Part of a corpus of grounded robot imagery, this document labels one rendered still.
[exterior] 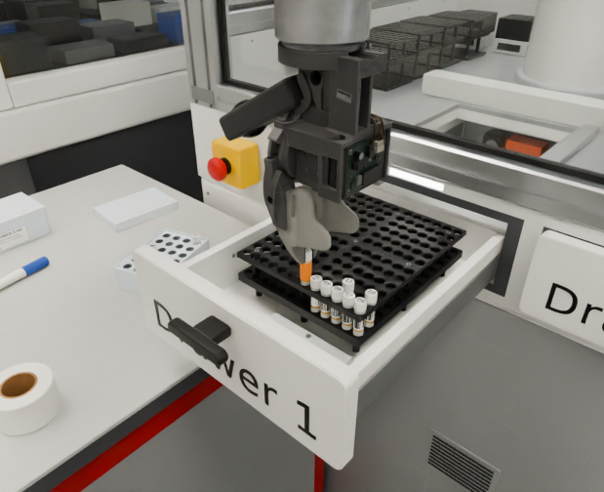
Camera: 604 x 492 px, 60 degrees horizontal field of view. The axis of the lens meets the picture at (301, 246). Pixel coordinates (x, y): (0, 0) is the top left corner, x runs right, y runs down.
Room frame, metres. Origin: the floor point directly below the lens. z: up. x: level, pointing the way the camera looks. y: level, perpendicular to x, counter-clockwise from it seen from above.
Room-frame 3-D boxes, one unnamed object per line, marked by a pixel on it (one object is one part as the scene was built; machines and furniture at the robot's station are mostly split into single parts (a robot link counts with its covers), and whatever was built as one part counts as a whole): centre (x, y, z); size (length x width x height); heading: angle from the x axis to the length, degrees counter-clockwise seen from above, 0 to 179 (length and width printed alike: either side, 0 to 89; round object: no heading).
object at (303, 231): (0.42, -0.01, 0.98); 0.06 x 0.03 x 0.09; 48
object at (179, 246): (0.67, 0.21, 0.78); 0.12 x 0.08 x 0.04; 156
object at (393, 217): (0.53, -0.06, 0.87); 0.22 x 0.18 x 0.06; 138
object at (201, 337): (0.36, 0.09, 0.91); 0.07 x 0.04 x 0.01; 48
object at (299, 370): (0.38, 0.07, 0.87); 0.29 x 0.02 x 0.11; 48
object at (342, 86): (0.44, -0.02, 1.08); 0.09 x 0.08 x 0.12; 48
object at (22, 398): (0.40, 0.31, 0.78); 0.07 x 0.07 x 0.04
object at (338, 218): (0.45, -0.03, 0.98); 0.06 x 0.03 x 0.09; 48
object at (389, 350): (0.54, -0.07, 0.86); 0.40 x 0.26 x 0.06; 138
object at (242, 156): (0.83, 0.11, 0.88); 0.07 x 0.05 x 0.07; 48
